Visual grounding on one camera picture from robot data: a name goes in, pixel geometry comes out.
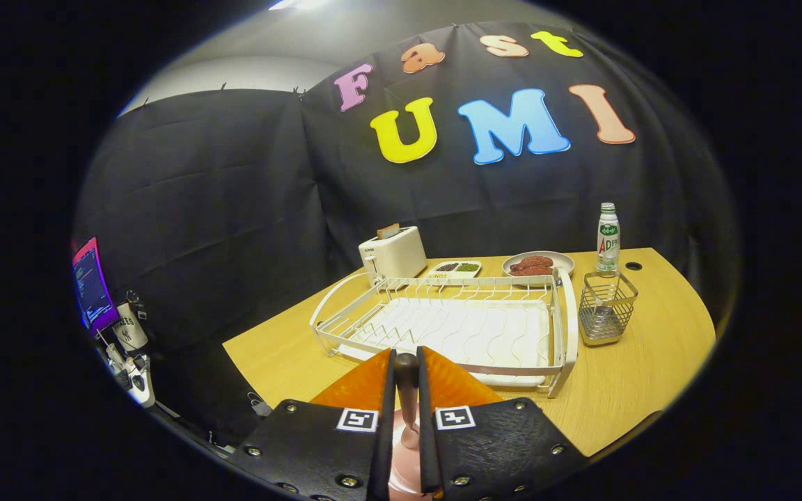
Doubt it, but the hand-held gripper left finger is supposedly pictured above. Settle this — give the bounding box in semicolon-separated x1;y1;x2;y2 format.
230;347;398;501

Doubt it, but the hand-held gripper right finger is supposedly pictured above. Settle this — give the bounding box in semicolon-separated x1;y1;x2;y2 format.
416;345;591;500

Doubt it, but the pink plate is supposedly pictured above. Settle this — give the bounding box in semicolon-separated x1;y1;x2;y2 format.
387;409;437;501

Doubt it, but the white wire dish rack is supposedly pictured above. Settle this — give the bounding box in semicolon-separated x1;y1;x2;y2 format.
309;267;579;399

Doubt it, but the metal wire basket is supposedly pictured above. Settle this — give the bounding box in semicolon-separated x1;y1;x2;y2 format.
577;270;639;347

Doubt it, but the white divided dish with beans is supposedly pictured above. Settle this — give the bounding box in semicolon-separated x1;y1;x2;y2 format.
426;260;483;280

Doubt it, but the grey round plate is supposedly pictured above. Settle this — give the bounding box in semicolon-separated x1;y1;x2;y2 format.
501;250;576;287

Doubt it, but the white drip tray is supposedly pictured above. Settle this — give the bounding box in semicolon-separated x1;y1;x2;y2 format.
337;298;553;388

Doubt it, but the white toaster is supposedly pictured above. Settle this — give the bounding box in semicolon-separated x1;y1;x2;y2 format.
359;225;428;286

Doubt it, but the white and black device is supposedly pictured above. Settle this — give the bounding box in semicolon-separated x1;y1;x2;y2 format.
98;334;157;408

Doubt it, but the white drink bottle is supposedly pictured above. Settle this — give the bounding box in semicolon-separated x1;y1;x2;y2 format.
596;202;621;273

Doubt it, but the black backdrop cloth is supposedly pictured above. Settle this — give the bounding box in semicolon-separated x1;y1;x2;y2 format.
70;21;743;446

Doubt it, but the white printed cup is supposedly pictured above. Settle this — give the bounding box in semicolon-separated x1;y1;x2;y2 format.
110;303;150;351

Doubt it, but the computer monitor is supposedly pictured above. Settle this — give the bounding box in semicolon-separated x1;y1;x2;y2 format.
71;237;120;335

